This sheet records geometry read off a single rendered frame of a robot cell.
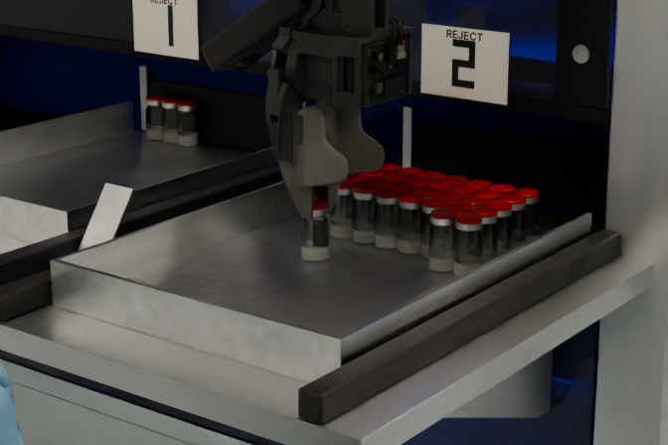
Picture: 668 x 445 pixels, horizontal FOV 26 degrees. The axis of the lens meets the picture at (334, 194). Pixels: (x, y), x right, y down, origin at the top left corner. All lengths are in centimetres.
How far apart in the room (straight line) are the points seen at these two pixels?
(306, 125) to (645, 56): 27
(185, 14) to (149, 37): 6
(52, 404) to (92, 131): 33
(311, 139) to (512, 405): 28
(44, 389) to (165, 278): 60
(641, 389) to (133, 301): 44
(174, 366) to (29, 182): 48
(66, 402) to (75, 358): 67
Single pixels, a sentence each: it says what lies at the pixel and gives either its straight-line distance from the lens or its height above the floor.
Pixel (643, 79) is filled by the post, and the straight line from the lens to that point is 115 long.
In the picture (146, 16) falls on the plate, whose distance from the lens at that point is 144.
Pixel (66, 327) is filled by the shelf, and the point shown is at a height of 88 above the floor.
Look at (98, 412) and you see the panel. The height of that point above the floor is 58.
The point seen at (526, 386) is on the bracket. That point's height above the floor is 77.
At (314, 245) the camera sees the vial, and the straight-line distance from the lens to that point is 114.
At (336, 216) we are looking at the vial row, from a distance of 120.
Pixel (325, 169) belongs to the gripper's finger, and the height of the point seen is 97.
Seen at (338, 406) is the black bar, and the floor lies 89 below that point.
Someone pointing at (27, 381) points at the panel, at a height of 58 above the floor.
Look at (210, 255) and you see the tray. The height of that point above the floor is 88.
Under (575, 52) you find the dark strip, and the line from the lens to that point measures 117.
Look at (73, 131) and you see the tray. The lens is 153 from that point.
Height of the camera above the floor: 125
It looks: 16 degrees down
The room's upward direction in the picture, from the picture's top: straight up
